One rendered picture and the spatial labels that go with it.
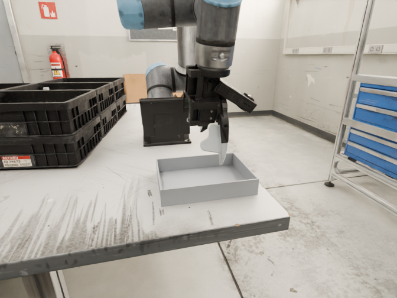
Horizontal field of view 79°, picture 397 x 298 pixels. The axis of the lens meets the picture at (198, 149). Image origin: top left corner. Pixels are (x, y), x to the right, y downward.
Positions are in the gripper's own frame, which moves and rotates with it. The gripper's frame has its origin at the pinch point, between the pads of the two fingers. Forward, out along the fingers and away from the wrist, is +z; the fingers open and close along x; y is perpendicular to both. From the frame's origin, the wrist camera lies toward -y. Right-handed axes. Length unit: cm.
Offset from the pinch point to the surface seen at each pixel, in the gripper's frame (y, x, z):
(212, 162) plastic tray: -7.3, -15.3, 17.3
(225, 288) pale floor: -18, -5, 89
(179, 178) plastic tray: 5.6, -10.1, 17.9
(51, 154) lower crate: 45, -30, 17
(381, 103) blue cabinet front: -144, -62, 24
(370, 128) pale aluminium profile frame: -140, -59, 40
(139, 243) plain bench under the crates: 19.8, 13.7, 12.9
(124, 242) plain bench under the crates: 22.9, 12.9, 12.7
